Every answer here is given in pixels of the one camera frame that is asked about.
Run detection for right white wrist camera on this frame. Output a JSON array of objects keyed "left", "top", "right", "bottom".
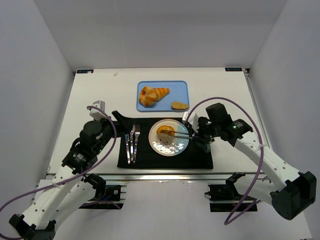
[{"left": 182, "top": 111, "right": 199, "bottom": 132}]

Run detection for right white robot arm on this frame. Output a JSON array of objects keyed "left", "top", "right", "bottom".
[{"left": 184, "top": 103, "right": 317, "bottom": 220}]

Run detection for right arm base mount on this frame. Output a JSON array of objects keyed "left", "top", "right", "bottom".
[{"left": 204, "top": 172, "right": 254, "bottom": 213}]

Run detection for white and blue plate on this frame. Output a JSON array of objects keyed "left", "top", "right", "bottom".
[{"left": 148, "top": 119, "right": 189, "bottom": 157}]

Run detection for orange bagel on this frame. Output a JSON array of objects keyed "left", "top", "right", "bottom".
[{"left": 156, "top": 125, "right": 175, "bottom": 137}]

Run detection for left blue corner label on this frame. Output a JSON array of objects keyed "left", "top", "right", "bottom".
[{"left": 76, "top": 69, "right": 94, "bottom": 74}]

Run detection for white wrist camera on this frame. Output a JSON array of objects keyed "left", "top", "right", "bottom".
[
  {"left": 87, "top": 100, "right": 105, "bottom": 121},
  {"left": 182, "top": 111, "right": 199, "bottom": 132}
]

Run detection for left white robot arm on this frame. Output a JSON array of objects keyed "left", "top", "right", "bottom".
[{"left": 9, "top": 110, "right": 133, "bottom": 240}]

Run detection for right blue corner label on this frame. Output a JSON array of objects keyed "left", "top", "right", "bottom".
[{"left": 224, "top": 67, "right": 243, "bottom": 72}]

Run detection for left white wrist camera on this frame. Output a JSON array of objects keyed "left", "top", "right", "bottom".
[{"left": 87, "top": 100, "right": 105, "bottom": 121}]

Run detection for silver spoon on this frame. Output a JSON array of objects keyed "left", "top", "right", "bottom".
[{"left": 129, "top": 124, "right": 136, "bottom": 164}]

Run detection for blue corner label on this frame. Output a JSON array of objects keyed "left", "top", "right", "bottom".
[
  {"left": 224, "top": 67, "right": 243, "bottom": 72},
  {"left": 76, "top": 69, "right": 94, "bottom": 74}
]

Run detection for striped croissant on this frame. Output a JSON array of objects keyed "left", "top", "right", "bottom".
[{"left": 153, "top": 87, "right": 170, "bottom": 102}]

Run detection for silver knife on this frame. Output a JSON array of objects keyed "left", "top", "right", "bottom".
[{"left": 125, "top": 134, "right": 131, "bottom": 164}]

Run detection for round knotted bread roll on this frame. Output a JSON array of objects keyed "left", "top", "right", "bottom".
[{"left": 138, "top": 86, "right": 157, "bottom": 107}]

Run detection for brown bread slice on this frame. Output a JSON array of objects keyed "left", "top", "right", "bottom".
[{"left": 171, "top": 101, "right": 189, "bottom": 110}]

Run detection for dark green mug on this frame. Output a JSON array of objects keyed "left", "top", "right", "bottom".
[{"left": 193, "top": 127, "right": 214, "bottom": 153}]

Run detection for metal tongs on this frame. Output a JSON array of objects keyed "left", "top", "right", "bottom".
[{"left": 158, "top": 130, "right": 194, "bottom": 140}]

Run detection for blue plastic tray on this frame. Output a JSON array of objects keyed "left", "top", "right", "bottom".
[{"left": 136, "top": 80, "right": 190, "bottom": 113}]

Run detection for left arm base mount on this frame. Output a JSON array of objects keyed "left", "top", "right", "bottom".
[{"left": 78, "top": 173, "right": 127, "bottom": 210}]

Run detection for silver fork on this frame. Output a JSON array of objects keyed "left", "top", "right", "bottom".
[{"left": 133, "top": 124, "right": 141, "bottom": 164}]

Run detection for black placemat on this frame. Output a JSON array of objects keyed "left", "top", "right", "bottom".
[{"left": 117, "top": 117, "right": 214, "bottom": 170}]

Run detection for aluminium frame rail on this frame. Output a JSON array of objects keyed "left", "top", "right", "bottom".
[{"left": 37, "top": 172, "right": 283, "bottom": 187}]

